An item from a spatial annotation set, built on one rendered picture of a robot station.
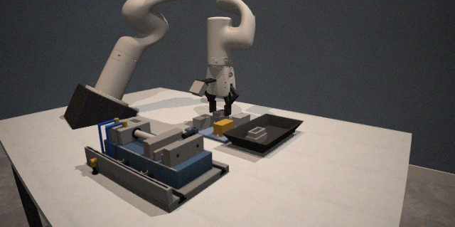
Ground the orange rectangular block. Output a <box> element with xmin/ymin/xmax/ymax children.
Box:
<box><xmin>213</xmin><ymin>119</ymin><xmax>234</xmax><ymax>137</ymax></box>

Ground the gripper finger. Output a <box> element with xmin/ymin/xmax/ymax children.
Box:
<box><xmin>205</xmin><ymin>91</ymin><xmax>216</xmax><ymax>113</ymax></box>
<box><xmin>224</xmin><ymin>84</ymin><xmax>239</xmax><ymax>116</ymax></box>

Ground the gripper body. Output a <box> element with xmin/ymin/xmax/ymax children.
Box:
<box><xmin>206</xmin><ymin>65</ymin><xmax>235</xmax><ymax>97</ymax></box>

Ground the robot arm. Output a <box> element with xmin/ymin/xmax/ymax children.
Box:
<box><xmin>85</xmin><ymin>0</ymin><xmax>255</xmax><ymax>107</ymax></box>

